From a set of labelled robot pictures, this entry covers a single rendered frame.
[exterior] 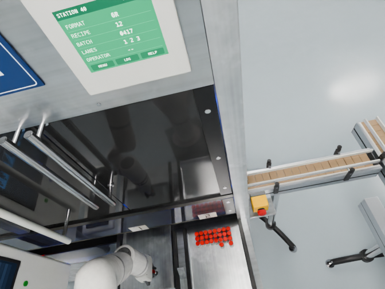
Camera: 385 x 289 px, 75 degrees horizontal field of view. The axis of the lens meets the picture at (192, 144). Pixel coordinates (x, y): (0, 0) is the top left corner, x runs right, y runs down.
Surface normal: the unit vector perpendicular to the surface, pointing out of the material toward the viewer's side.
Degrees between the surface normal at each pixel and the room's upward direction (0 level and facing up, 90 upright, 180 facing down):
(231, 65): 90
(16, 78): 90
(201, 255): 0
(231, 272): 0
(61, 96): 90
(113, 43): 90
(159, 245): 0
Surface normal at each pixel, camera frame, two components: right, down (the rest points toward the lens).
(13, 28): 0.11, 0.80
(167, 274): -0.20, -0.56
